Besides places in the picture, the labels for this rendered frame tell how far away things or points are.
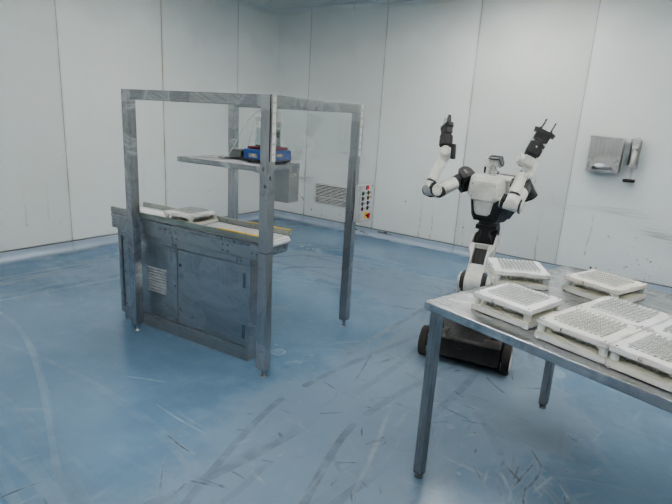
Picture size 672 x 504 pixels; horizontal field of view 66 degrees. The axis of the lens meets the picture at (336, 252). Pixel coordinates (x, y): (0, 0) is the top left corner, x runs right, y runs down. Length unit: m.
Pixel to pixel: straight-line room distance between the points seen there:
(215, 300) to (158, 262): 0.54
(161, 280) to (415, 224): 3.79
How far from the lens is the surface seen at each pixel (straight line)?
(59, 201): 5.96
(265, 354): 3.08
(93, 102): 6.08
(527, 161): 3.19
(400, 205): 6.69
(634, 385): 1.75
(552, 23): 6.14
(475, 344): 3.41
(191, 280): 3.47
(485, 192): 3.42
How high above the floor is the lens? 1.51
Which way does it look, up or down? 15 degrees down
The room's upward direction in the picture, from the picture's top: 3 degrees clockwise
